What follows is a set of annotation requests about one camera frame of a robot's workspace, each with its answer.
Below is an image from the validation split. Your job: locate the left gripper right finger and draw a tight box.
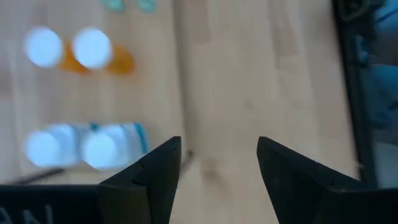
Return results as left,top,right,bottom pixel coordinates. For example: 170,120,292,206
257,136,379,224

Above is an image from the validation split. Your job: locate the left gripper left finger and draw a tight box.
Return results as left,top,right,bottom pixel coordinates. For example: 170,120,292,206
99,136,182,224

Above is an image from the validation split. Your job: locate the white melatonin bottle blue label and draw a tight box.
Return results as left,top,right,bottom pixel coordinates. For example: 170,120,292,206
81,122,149,171
24,123,81,168

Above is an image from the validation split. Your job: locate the orange pill bottle white cap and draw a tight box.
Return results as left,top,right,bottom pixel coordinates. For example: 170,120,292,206
72,26,136,76
24,26,91,75

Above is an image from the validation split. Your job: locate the green pill bottle white cap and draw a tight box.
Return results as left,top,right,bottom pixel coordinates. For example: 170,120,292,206
99,0,126,14
136,0,158,14

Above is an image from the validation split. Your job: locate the black aluminium table frame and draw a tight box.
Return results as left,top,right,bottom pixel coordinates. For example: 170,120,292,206
331,0,380,189

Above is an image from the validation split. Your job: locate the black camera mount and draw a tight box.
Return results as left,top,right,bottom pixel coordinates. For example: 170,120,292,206
353,18,374,68

